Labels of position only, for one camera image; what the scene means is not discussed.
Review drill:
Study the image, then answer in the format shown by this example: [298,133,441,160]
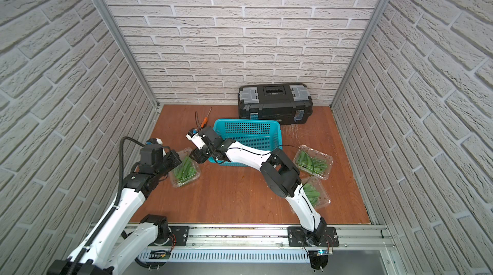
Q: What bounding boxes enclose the clear pepper container near right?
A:
[300,177,331,210]

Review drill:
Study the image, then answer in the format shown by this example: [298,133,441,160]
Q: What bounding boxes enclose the aluminium frame post right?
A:
[330,0,390,108]

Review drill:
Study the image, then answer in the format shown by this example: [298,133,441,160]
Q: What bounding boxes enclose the aluminium frame post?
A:
[92,0,160,112]
[330,0,390,108]

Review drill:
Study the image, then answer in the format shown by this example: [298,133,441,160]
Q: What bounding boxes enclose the clear pepper container far right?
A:
[294,145,333,180]

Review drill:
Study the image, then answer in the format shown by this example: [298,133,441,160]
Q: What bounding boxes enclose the black corrugated cable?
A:
[113,136,146,206]

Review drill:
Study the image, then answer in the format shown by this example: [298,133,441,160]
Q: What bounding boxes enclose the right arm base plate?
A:
[287,226,340,248]

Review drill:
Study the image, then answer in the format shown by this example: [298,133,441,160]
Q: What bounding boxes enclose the clear pepper container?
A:
[300,177,331,210]
[294,145,333,180]

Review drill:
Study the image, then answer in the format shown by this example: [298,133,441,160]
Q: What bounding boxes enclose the teal plastic basket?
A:
[213,118,282,154]

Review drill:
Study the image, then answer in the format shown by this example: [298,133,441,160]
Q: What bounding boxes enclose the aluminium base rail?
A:
[135,223,396,266]

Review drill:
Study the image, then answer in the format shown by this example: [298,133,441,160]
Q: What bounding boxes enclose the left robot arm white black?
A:
[47,138,181,274]

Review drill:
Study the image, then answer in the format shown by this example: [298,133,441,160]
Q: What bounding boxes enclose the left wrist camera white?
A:
[146,138,166,156]

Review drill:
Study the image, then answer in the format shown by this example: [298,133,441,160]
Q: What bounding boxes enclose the aluminium frame post left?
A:
[92,0,160,112]

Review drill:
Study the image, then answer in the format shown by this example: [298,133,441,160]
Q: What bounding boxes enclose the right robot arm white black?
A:
[186,126,327,246]

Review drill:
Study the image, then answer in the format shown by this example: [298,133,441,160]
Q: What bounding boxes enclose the black toolbox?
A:
[238,82,313,125]

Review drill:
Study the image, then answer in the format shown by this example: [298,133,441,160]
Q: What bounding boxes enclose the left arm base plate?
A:
[153,226,190,247]

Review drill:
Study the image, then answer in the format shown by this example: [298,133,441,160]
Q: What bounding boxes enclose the clear clamshell container with peppers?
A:
[169,148,200,188]

